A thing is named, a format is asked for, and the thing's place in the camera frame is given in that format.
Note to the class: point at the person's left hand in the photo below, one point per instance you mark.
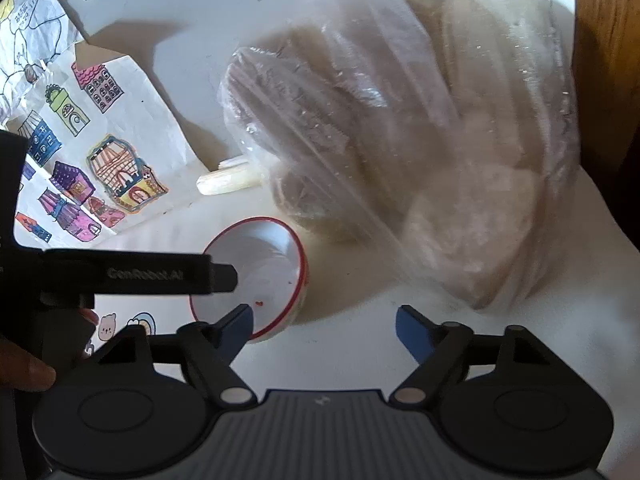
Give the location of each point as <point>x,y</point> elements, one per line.
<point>25,367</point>

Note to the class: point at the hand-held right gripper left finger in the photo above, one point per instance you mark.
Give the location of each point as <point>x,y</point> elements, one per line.
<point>239,330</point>

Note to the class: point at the white bowl with red rim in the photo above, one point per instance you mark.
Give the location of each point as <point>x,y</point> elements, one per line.
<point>255,270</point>
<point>296,316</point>

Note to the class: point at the white cylinder stick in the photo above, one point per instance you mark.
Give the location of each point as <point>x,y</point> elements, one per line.
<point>225,180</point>

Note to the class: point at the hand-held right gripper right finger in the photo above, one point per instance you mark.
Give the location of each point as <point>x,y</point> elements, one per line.
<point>415,335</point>

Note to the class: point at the wooden furniture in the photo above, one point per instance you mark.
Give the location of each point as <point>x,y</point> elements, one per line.
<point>610,35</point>

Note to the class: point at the paper with outline drawing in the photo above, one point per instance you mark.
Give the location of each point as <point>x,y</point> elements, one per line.
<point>45,35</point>

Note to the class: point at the clear plastic bag of buns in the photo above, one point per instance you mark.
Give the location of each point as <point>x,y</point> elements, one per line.
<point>400,135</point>

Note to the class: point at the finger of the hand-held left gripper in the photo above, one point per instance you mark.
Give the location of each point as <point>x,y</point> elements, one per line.
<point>226,277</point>

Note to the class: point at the paper with coloured house drawings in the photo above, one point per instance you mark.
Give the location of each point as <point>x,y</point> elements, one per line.
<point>150,125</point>

